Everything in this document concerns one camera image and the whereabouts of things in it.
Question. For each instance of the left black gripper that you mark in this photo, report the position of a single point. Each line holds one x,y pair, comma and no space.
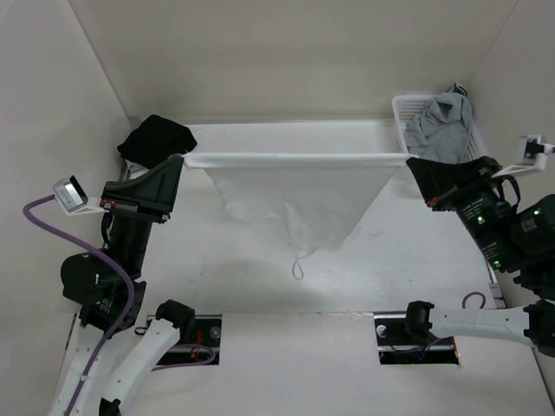
151,195

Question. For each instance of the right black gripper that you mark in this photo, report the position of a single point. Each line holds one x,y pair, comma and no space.
438,182

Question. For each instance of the white tank top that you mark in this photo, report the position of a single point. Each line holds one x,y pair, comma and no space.
315,201

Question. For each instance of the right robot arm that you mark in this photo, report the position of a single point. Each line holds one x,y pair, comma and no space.
532,325

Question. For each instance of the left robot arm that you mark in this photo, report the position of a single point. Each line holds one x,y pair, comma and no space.
106,284

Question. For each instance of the grey tank top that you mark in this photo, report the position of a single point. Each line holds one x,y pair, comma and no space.
441,130

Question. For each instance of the folded black tank top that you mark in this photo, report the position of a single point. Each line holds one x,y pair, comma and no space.
155,140

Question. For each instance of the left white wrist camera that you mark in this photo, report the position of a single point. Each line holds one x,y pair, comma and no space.
70,195

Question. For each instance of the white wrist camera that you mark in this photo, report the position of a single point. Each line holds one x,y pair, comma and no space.
70,195
531,157

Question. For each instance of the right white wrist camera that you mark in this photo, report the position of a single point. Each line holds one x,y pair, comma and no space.
531,157

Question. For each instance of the right metal table rail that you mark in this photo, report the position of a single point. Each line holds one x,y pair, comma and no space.
494,286

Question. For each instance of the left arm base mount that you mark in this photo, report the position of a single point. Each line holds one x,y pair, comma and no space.
202,346

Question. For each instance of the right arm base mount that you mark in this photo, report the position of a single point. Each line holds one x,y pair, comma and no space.
405,338

